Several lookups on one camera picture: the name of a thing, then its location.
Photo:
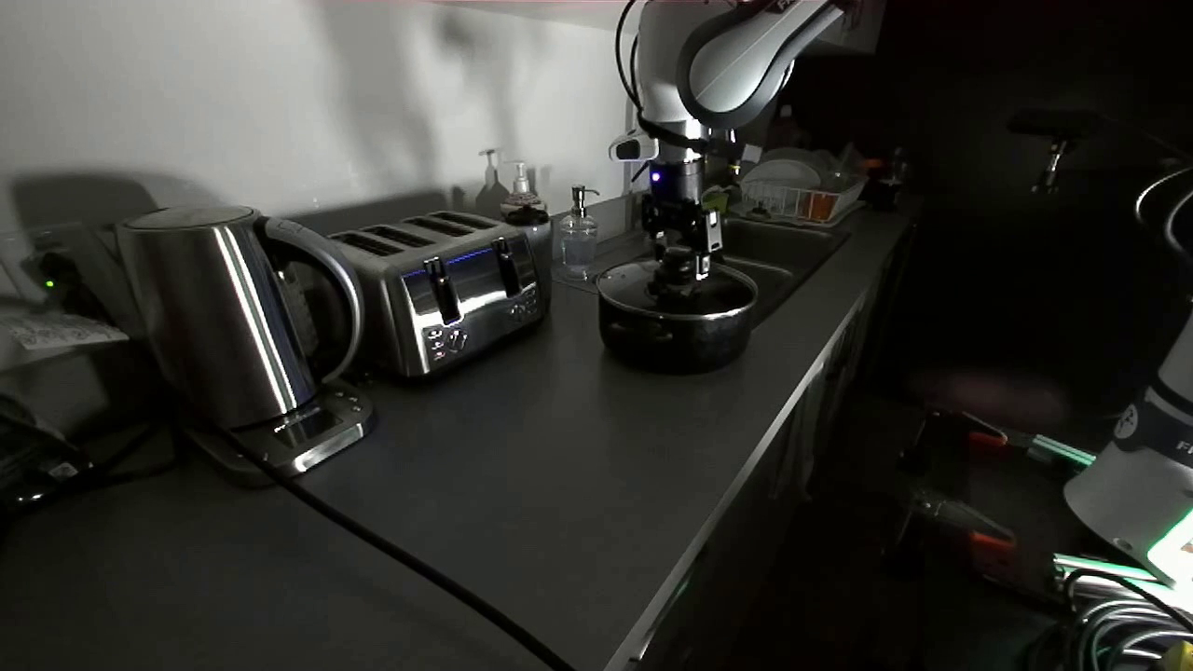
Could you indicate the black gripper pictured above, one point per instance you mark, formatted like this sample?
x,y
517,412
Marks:
x,y
682,216

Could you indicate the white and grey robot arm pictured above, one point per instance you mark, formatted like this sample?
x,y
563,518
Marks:
x,y
733,56

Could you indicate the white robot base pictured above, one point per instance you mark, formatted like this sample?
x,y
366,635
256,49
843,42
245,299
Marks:
x,y
1141,469

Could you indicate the stainless steel double sink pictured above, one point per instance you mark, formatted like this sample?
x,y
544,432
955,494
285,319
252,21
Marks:
x,y
794,246

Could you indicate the clear soap dispenser bottle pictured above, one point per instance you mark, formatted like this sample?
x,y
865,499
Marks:
x,y
578,227

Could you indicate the dish rack with plates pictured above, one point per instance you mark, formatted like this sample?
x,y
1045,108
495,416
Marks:
x,y
802,186

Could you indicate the small glass bottle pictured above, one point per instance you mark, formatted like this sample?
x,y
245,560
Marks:
x,y
530,199

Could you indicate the stainless steel four-slot toaster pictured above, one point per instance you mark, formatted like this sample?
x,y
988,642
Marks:
x,y
451,292

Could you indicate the kettle power base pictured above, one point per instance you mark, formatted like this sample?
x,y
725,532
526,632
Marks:
x,y
305,432

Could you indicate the stainless steel electric kettle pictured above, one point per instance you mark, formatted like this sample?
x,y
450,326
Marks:
x,y
229,319

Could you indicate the white lit base plate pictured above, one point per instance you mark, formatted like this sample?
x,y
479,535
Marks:
x,y
1121,565

